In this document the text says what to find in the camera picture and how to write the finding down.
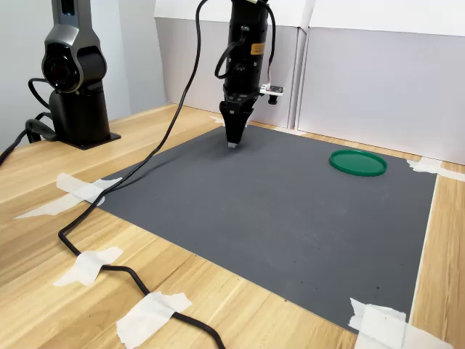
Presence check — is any dark grey mat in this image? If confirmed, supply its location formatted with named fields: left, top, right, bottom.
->
left=97, top=121, right=439, bottom=334

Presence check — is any black braided cable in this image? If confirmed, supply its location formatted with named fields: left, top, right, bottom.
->
left=0, top=111, right=57, bottom=167

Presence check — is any black base cable loop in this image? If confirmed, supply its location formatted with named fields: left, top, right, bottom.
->
left=28, top=77, right=52, bottom=111

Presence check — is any thin camera wire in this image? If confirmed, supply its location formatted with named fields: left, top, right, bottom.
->
left=266, top=1, right=278, bottom=87

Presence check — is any black camera cable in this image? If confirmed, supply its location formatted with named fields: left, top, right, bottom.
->
left=57, top=0, right=227, bottom=349

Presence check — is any white partition panel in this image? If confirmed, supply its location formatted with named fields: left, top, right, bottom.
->
left=296, top=0, right=465, bottom=167
left=154, top=0, right=310, bottom=130

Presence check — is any small white camera box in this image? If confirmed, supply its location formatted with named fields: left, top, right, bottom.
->
left=259, top=83, right=286, bottom=106

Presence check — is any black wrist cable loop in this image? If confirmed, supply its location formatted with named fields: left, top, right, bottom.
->
left=214, top=27, right=248, bottom=80

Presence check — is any round green lid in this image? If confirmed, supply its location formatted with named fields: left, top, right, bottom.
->
left=328, top=149, right=389, bottom=178

